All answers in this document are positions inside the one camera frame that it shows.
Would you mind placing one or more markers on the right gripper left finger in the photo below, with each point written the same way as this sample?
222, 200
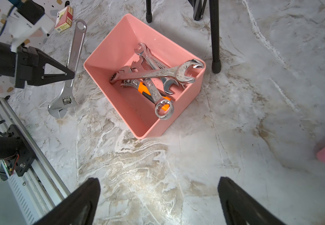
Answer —
79, 208

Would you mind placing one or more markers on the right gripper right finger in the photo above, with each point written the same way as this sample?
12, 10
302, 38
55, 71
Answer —
240, 208

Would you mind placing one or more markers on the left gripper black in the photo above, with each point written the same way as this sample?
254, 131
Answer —
30, 68

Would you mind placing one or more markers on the orange handled adjustable wrench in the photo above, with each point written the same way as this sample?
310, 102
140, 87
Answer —
139, 86

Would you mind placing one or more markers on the silver ring end combination wrench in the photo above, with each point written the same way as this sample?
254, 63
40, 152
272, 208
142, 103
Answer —
163, 107

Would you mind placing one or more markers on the large silver combination wrench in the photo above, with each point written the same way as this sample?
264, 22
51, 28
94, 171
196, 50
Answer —
178, 73

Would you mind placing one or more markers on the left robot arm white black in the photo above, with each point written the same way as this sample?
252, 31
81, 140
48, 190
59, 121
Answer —
8, 59

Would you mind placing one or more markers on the small red yellow card box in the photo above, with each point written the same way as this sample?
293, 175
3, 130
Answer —
64, 19

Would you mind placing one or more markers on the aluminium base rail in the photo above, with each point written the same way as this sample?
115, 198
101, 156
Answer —
33, 184

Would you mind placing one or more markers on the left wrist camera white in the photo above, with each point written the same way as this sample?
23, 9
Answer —
27, 19

